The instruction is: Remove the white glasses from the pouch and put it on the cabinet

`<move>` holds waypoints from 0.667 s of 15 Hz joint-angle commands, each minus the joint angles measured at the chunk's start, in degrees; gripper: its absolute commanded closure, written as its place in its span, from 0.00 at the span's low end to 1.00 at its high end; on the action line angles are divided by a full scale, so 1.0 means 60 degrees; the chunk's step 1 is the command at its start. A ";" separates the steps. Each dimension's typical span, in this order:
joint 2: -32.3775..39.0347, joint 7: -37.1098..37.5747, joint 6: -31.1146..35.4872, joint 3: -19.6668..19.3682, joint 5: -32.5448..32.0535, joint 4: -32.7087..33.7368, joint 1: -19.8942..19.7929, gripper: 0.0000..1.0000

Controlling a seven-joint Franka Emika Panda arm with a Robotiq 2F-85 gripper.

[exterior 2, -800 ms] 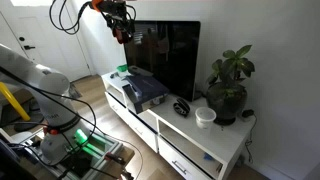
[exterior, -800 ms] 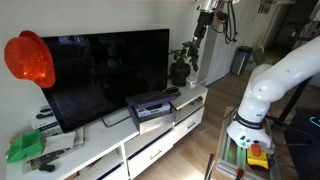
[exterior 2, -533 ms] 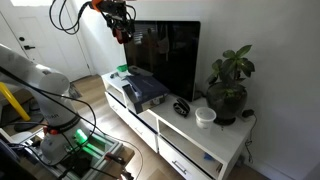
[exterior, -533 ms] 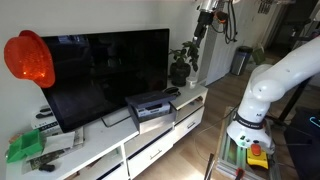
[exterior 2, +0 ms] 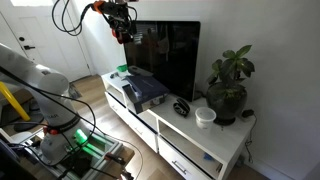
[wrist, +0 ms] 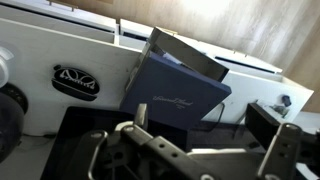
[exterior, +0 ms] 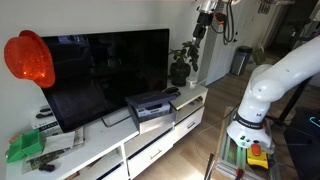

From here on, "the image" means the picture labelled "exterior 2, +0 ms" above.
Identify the black flat screen television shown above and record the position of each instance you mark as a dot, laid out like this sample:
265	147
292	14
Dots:
163	56

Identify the small black object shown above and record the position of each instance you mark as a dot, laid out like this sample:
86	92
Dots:
114	75

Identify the dark round plant pot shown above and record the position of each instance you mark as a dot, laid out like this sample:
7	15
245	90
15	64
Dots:
226	101

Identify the black glasses pouch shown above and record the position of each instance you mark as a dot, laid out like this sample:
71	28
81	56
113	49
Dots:
181	107

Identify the white TV cabinet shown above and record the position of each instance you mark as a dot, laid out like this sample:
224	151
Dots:
186	133

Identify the black power adapter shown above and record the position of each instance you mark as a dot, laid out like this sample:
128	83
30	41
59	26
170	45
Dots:
247	113

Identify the metal robot base platform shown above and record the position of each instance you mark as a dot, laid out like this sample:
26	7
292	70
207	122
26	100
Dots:
96	153

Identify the green plastic bin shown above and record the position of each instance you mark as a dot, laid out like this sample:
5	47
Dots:
122	68

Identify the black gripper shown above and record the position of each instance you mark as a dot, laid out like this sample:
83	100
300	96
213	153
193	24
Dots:
121	20

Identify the white door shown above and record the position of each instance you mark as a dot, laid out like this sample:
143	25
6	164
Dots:
50	36

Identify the black door deadbolt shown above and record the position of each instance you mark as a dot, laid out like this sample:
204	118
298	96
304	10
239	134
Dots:
21	39

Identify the small blue shelf object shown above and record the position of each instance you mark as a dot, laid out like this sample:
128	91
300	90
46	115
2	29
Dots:
208	156

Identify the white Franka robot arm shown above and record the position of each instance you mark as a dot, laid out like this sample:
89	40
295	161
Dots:
50	90

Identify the white cabinet drawer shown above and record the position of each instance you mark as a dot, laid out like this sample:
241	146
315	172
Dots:
133	123
180	163

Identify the green leafy houseplant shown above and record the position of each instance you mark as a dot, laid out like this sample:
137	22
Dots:
233	65

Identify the grey flat remote box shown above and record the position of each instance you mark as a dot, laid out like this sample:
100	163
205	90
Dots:
140	70

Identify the yellow pole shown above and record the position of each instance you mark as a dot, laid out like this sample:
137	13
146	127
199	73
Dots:
13	100

